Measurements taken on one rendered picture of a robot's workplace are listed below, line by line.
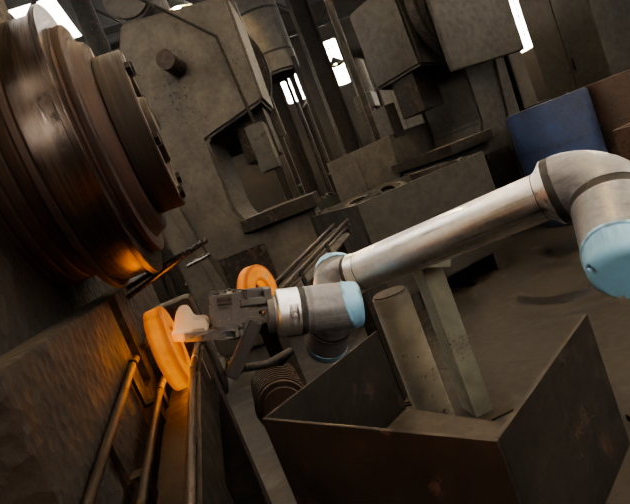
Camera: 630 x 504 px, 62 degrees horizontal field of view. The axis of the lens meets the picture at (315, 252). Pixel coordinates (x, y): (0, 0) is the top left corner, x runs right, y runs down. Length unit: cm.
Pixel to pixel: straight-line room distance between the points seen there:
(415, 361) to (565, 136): 268
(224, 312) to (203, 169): 276
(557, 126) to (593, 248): 329
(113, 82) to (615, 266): 77
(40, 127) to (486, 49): 396
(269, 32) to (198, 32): 619
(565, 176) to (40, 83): 77
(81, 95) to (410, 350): 123
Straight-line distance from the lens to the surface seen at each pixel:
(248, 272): 143
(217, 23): 377
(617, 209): 85
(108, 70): 91
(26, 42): 87
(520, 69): 828
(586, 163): 92
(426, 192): 327
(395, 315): 167
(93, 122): 83
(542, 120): 409
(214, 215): 367
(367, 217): 303
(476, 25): 449
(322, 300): 97
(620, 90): 439
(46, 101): 80
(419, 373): 174
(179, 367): 94
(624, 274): 85
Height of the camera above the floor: 92
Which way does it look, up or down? 7 degrees down
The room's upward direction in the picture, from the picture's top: 21 degrees counter-clockwise
